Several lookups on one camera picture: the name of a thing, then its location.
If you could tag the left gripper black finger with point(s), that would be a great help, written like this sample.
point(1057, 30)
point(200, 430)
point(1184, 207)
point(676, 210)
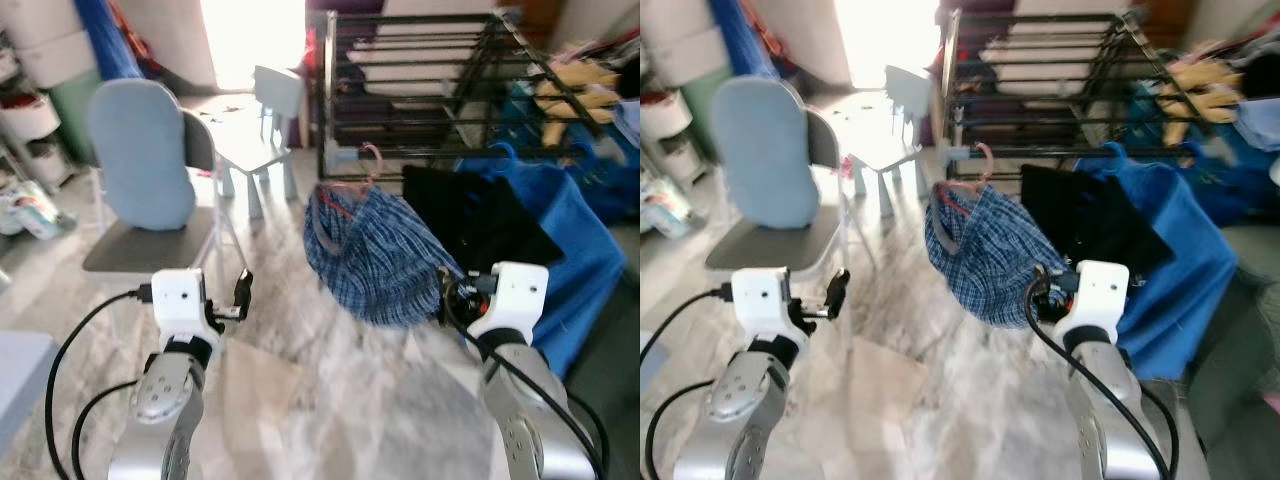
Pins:
point(242, 288)
point(838, 288)

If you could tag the blue plaid garment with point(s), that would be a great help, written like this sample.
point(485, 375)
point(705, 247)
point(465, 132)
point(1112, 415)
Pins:
point(375, 255)
point(985, 255)

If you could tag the pink clothes hanger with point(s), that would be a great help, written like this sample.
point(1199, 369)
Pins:
point(989, 160)
point(376, 160)

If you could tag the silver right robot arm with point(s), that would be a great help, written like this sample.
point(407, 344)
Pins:
point(525, 420)
point(1110, 420)

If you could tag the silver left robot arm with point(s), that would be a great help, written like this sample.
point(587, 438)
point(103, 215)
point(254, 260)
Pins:
point(735, 400)
point(165, 410)

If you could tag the black button shirt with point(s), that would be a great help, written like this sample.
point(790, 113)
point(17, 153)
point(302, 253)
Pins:
point(1085, 215)
point(470, 215)

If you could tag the grey folding chair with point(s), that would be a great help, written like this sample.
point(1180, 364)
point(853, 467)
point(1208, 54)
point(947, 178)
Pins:
point(150, 245)
point(770, 245)

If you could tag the beige cardboard sheet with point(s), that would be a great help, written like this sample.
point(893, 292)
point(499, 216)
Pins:
point(890, 400)

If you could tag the white children's chair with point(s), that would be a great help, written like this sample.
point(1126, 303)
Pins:
point(880, 140)
point(250, 140)

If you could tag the teal blue bag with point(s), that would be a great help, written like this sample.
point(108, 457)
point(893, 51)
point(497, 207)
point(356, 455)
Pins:
point(1150, 125)
point(530, 125)

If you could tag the printed plastic pack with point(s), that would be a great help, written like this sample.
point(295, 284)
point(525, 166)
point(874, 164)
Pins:
point(30, 210)
point(665, 210)

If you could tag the yellow plush toy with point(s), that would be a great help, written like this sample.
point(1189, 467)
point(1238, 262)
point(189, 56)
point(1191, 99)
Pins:
point(575, 100)
point(1200, 100)

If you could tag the black metal drying rack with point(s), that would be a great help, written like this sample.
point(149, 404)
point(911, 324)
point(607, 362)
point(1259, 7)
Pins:
point(327, 90)
point(950, 90)

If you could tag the light blue cloth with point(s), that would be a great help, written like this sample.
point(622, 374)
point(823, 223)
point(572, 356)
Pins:
point(627, 122)
point(1260, 125)

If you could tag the green storage bin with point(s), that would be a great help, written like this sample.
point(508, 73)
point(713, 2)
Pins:
point(75, 110)
point(700, 100)

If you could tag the white tiered trolley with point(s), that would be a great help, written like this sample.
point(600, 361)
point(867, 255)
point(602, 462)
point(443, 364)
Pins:
point(30, 115)
point(660, 115)

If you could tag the blue hanging cloth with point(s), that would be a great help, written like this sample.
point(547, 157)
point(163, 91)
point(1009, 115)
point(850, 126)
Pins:
point(740, 35)
point(100, 35)

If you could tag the white storage container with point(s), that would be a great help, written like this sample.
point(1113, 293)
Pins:
point(55, 40)
point(690, 40)

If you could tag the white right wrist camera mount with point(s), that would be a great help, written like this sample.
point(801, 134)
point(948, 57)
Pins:
point(520, 295)
point(1100, 295)

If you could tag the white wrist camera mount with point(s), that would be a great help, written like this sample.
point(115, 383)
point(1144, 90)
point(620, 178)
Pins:
point(1100, 295)
point(178, 295)
point(520, 295)
point(758, 295)

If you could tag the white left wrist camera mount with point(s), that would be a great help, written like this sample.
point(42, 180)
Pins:
point(178, 295)
point(758, 295)

